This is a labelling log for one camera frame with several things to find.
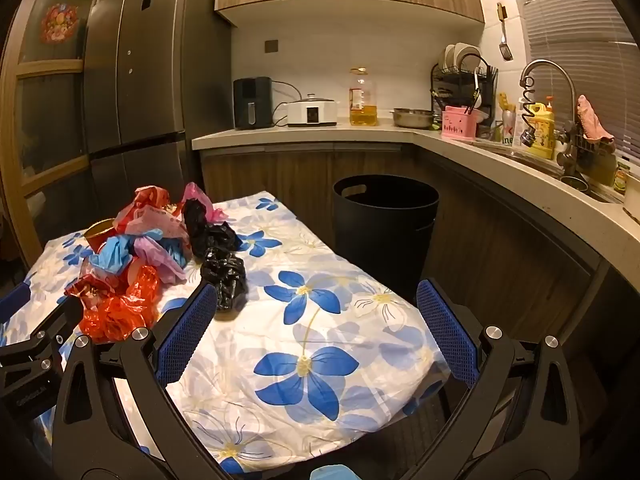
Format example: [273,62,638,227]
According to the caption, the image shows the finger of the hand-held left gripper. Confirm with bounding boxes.
[0,281,34,322]
[27,298,85,356]

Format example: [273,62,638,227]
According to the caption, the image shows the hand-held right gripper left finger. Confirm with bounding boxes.
[51,280,236,480]

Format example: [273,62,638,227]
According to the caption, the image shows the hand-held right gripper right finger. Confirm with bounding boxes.
[416,278,583,480]

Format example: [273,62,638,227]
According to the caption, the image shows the purple plastic bag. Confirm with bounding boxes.
[134,236,188,286]

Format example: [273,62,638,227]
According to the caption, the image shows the red paper cup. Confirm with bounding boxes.
[82,218,118,253]

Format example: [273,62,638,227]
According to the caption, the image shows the black trash bin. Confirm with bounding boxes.
[332,174,441,306]

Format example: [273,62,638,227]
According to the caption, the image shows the magenta plastic bag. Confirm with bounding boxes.
[181,182,228,223]

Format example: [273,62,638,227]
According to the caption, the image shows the black plastic bag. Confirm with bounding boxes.
[200,247,249,313]
[182,199,244,261]

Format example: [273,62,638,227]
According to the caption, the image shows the blue plastic bag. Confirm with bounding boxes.
[89,227,191,276]

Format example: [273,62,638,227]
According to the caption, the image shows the blue floral tablecloth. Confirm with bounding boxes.
[0,190,453,480]

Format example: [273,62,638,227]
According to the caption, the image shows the pink printed plastic bag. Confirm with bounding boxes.
[115,186,188,241]

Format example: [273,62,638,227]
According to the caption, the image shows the steel sink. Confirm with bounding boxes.
[475,137,626,206]

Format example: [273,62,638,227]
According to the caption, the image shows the pink plastic basket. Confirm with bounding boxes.
[441,106,481,141]

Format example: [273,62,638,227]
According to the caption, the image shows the steel basin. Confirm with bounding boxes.
[391,107,436,129]

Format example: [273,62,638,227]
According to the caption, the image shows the yellow detergent bottle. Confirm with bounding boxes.
[522,96,557,160]

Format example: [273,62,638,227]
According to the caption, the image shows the white pump bottle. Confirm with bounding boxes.
[513,100,530,148]

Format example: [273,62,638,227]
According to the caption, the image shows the black sink caddy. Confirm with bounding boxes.
[575,132,618,186]

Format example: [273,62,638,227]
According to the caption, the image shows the small glass jar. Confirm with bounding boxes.
[614,160,632,196]

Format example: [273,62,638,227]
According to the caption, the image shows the wooden glass door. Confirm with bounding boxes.
[0,0,132,266]

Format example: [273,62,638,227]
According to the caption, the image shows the black air fryer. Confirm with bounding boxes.
[232,76,274,131]

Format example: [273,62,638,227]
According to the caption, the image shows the cooking oil bottle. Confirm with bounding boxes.
[348,67,379,127]

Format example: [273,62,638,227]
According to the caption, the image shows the grey refrigerator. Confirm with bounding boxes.
[82,0,233,201]

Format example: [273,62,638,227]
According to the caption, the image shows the white electric cooker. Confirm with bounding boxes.
[286,93,339,128]

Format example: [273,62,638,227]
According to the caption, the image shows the black dish rack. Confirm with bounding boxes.
[430,44,499,126]

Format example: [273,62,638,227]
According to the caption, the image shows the pink cloth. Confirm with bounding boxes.
[575,94,616,142]

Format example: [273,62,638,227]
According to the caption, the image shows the red door decoration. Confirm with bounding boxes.
[41,2,81,43]

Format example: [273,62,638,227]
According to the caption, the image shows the steel kitchen faucet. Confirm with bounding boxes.
[519,59,581,176]

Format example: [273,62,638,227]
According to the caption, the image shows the hanging slotted spatula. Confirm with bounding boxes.
[496,2,513,62]

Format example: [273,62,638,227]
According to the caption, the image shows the window blinds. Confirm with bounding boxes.
[505,0,640,181]

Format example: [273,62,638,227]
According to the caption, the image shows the grey power cable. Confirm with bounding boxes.
[271,80,303,127]

